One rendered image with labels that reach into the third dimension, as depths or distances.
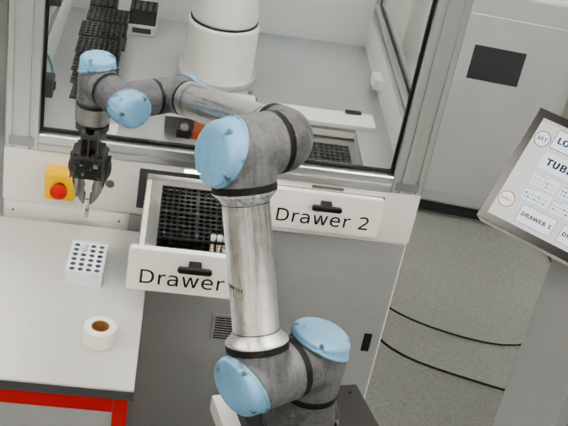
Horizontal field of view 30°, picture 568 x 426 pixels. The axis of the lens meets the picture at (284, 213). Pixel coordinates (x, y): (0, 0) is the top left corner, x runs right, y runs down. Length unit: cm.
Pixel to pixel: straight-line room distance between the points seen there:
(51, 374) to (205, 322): 72
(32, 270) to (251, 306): 78
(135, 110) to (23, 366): 57
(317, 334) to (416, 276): 212
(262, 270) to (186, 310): 99
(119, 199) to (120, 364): 53
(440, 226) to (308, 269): 174
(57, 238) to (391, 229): 83
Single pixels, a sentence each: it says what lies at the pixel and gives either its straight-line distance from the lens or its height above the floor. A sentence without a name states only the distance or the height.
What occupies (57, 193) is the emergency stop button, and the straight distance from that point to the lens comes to 256.
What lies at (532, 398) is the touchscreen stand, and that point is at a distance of 290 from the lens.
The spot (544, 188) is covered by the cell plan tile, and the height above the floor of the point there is 106.
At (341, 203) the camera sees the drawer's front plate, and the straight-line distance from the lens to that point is 262.
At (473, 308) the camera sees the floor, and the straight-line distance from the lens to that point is 400.
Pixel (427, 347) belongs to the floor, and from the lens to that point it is 374.
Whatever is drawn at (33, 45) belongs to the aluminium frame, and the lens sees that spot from 248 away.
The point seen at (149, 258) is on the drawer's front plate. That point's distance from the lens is 232.
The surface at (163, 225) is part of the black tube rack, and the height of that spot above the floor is 90.
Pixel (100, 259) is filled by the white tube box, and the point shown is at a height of 80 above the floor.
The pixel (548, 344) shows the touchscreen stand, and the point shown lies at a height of 65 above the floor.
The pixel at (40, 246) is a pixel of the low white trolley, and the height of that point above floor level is 76.
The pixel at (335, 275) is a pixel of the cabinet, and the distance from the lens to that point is 277.
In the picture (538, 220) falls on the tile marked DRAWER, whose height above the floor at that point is 101.
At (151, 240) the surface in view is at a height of 84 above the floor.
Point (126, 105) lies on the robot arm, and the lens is 210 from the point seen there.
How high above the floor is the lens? 224
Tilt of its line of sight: 32 degrees down
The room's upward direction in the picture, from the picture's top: 11 degrees clockwise
